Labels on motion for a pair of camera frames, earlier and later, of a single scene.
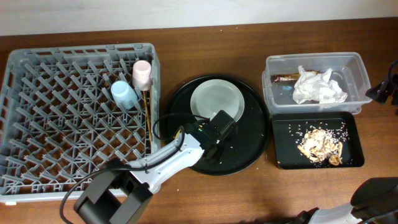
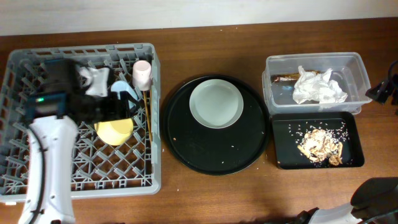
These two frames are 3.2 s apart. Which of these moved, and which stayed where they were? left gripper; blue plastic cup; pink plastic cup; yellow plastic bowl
Moved: yellow plastic bowl; left gripper
Stayed: blue plastic cup; pink plastic cup
